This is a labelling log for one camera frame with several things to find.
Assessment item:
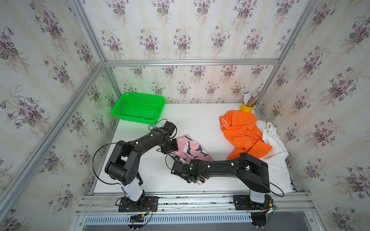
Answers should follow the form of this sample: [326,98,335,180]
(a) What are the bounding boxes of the yellow pen cup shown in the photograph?
[240,103,255,113]

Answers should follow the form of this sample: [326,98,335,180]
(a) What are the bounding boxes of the pencils in cup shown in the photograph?
[243,92,259,107]

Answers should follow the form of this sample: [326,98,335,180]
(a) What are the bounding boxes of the small green-lit circuit board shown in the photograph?
[129,214,145,224]

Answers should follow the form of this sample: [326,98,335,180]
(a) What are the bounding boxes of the white cloth garment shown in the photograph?
[256,120,293,194]

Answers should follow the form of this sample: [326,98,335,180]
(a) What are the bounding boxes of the aluminium front rail frame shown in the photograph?
[69,190,327,231]

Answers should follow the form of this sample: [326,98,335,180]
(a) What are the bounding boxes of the pink shark print shorts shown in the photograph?
[173,134,215,186]

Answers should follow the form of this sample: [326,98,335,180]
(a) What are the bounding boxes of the orange shorts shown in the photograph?
[219,110,272,160]

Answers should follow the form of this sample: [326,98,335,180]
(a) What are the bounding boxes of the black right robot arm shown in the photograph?
[171,153,285,204]

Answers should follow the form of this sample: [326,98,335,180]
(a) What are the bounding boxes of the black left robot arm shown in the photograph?
[104,119,178,205]

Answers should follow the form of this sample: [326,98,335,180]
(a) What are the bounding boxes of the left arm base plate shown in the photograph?
[116,196,159,212]

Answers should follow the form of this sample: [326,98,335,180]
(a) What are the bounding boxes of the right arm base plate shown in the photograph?
[233,191,274,211]

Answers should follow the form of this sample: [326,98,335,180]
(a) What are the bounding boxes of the green plastic basket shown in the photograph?
[111,92,166,125]

